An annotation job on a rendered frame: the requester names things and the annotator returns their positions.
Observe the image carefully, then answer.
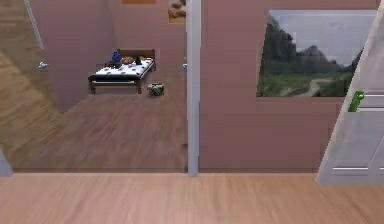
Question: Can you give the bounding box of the green patterned cushion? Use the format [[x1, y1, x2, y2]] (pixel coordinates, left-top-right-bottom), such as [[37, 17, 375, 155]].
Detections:
[[147, 83, 165, 98]]

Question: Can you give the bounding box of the brown wooden bed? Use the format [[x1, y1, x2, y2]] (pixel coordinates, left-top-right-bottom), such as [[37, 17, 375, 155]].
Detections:
[[87, 48, 157, 95]]

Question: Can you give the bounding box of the tan framed picture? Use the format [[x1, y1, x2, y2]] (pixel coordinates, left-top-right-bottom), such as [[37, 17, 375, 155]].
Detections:
[[167, 0, 187, 25]]

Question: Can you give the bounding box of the orange framed picture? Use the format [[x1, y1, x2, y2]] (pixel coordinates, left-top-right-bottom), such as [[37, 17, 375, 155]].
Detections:
[[121, 0, 157, 5]]

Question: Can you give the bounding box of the landscape framed picture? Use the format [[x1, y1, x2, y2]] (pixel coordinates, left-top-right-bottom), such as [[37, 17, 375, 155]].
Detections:
[[255, 9, 378, 99]]

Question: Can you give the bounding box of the green bottle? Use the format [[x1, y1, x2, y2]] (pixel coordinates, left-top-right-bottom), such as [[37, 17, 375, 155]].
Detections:
[[347, 90, 366, 113]]

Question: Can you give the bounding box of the white shelf unit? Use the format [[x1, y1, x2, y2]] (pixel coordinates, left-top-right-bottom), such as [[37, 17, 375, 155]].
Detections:
[[315, 0, 384, 186]]

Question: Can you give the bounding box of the brown wooden room door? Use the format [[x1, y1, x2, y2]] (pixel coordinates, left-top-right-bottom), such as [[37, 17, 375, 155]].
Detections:
[[0, 0, 65, 168]]

